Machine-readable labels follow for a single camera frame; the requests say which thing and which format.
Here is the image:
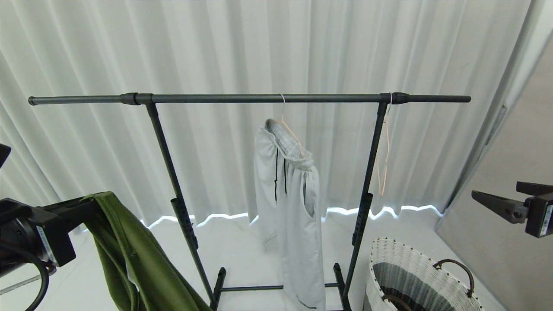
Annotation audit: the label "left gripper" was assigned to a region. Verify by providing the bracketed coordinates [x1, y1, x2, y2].
[0, 198, 101, 277]

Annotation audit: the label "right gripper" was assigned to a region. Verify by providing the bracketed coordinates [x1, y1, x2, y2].
[472, 190, 553, 239]

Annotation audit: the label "green long-sleeved shirt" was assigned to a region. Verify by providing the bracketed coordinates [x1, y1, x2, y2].
[82, 191, 212, 311]

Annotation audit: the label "pink clothes hanger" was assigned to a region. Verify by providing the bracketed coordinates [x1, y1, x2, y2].
[276, 94, 307, 158]
[374, 104, 391, 197]

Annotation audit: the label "pale grey shorts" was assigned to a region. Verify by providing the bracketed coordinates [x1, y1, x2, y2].
[253, 119, 327, 311]

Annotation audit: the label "white laundry basket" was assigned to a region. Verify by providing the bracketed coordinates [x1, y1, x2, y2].
[364, 238, 484, 311]

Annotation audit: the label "black clothes rack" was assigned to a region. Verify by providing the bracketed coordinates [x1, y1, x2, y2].
[28, 92, 471, 311]

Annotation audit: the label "white curtain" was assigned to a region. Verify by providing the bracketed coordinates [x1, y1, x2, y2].
[0, 0, 534, 236]

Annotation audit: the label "black cable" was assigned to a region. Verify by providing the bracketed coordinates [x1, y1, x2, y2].
[25, 255, 50, 311]

